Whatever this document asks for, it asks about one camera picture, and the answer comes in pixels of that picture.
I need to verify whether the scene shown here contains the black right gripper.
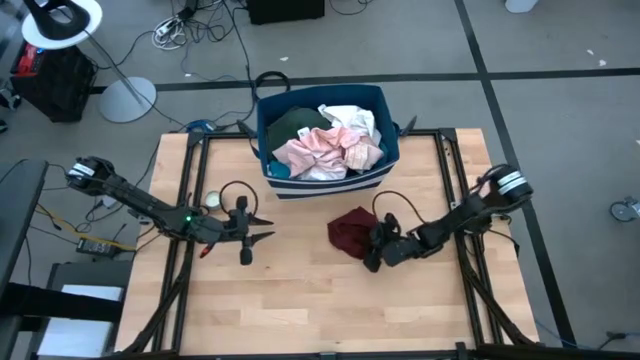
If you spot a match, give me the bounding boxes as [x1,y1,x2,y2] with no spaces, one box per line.
[362,213,427,274]

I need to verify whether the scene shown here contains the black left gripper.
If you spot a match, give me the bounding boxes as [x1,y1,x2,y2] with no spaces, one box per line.
[202,196,276,266]

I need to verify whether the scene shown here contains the maroon garment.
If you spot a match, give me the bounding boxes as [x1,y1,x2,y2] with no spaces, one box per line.
[326,206,384,261]

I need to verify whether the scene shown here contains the teal garment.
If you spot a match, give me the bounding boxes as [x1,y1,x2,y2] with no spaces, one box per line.
[268,158,292,180]

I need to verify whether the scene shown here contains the pale pink fleece garment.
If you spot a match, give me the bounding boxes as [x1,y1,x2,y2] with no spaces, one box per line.
[272,137,331,180]

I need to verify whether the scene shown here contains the white blue striped shirt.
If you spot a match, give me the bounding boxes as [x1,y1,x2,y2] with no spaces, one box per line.
[297,164,350,182]

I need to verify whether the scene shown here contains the dark green polo shirt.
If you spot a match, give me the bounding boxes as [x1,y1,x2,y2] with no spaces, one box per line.
[266,106,332,154]

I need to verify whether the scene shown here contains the light pink garment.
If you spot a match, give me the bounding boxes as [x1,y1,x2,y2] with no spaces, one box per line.
[304,125,364,166]

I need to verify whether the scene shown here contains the white garment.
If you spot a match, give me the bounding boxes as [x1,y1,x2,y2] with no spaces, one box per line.
[317,103,384,146]

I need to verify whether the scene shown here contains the navy white striped fabric bin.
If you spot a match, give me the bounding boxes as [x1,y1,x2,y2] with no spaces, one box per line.
[254,70,402,202]

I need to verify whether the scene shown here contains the black power brick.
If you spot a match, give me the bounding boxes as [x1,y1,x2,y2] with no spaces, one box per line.
[75,238,121,259]

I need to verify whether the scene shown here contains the white round floor lamp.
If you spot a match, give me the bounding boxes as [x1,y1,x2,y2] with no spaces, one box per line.
[20,0,157,124]

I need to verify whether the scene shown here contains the black floor box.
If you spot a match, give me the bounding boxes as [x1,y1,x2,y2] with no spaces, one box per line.
[247,0,326,25]

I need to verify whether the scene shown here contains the grey caster wheel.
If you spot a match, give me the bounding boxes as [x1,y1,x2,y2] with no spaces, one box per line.
[608,195,640,224]

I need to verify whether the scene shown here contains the black desk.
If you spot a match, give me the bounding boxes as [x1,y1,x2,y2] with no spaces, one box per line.
[0,158,50,301]

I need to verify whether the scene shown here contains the black storage crate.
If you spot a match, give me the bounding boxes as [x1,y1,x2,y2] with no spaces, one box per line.
[10,43,96,124]

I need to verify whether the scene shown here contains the white floor object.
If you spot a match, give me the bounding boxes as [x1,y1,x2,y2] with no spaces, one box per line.
[504,0,540,14]

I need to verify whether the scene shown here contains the red tool on crate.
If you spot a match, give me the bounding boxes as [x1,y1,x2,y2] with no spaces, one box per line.
[16,43,42,77]

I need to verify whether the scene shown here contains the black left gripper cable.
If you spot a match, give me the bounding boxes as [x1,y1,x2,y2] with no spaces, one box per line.
[218,179,260,224]

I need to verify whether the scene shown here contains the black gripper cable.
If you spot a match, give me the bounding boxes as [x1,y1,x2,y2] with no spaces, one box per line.
[218,179,260,224]
[371,189,427,236]

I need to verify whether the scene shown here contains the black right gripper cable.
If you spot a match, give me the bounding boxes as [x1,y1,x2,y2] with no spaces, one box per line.
[371,189,427,236]

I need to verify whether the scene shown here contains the black metal table frame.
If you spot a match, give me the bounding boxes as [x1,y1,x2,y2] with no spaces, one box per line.
[112,127,539,360]

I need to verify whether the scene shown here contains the blue cable coil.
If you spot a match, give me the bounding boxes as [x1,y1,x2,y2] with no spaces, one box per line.
[187,118,219,134]

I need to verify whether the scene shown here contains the white power strip with cables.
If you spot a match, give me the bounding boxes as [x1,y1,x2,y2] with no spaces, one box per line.
[151,16,190,52]

